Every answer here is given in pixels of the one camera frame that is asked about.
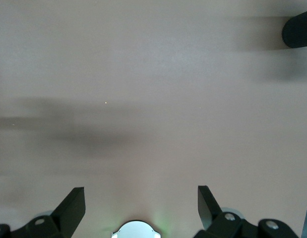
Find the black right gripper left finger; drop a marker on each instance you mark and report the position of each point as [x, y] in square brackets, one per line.
[65, 213]

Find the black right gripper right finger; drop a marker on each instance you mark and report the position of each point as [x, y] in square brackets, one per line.
[215, 223]

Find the black ribbed cylinder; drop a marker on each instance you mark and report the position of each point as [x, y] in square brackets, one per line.
[298, 31]

